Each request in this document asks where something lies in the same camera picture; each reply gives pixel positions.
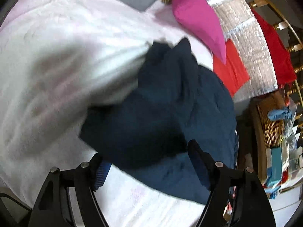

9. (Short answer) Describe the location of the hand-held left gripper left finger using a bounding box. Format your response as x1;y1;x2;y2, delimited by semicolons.
28;153;112;227

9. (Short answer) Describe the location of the wicker basket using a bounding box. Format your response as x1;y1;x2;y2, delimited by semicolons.
251;97;288;148

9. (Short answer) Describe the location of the red pillow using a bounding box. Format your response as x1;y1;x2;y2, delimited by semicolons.
212;39;251;97

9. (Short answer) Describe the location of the navy blue jacket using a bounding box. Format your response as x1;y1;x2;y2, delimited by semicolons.
79;38;238;205

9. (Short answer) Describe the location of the magenta pillow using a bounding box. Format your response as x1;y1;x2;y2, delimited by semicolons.
170;0;227;65

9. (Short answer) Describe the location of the white pink fluffy blanket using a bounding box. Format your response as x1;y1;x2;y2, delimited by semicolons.
0;0;213;227

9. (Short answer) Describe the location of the silver foil panel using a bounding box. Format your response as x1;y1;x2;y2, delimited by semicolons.
206;0;279;102

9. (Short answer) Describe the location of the white plastic bag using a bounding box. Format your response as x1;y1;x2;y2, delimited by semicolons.
282;120;297;153

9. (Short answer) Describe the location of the red cloth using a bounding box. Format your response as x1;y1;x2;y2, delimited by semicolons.
251;8;297;89

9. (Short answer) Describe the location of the wooden stair railing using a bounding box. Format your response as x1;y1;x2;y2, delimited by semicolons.
227;0;303;123

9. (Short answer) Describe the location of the light blue cardboard box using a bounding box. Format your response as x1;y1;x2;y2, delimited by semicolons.
270;147;284;187

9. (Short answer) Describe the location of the blue cloth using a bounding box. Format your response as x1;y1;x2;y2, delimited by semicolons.
267;109;294;121

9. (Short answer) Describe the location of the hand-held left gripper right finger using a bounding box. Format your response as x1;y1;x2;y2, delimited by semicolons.
187;139;276;227

